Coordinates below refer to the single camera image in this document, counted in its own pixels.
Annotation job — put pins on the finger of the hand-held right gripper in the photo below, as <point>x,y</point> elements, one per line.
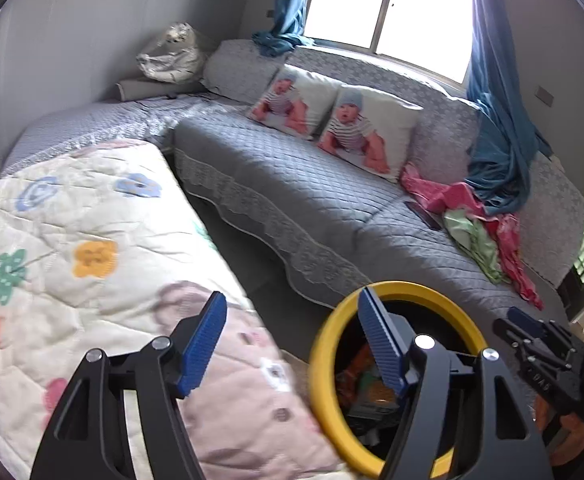
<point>509,332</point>
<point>527,321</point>

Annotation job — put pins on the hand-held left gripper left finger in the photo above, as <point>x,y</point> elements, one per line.
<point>204,340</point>

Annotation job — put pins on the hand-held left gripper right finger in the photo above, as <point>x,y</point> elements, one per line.
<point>379,340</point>

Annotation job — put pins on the yellow-rimmed black trash bin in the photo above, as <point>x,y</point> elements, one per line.
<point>322,355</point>

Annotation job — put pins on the person's right hand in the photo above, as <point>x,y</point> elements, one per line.
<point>574,435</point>

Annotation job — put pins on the green cloth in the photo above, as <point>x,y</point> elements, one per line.
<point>472,240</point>

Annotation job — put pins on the black phone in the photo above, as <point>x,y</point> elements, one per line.
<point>422,215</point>

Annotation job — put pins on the pink cloth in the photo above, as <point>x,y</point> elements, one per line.
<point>432,195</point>

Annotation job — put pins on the cartoon printed quilted blanket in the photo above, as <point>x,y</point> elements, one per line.
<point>96,210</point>

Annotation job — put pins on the grey quilted sofa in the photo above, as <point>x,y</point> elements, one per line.
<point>297,185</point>

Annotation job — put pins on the baby print pillow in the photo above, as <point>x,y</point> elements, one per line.
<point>367,130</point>
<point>292,105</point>

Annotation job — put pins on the long blue curtain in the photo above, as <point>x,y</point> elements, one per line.
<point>502,110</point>

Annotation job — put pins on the grey bolster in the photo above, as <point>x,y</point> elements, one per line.
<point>146,89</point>

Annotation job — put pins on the crinkled clear plastic bag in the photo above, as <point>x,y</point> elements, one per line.
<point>171,55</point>

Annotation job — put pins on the large window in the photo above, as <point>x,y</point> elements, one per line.
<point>397,10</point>

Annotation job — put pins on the short blue curtain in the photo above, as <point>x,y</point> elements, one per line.
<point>284,10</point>

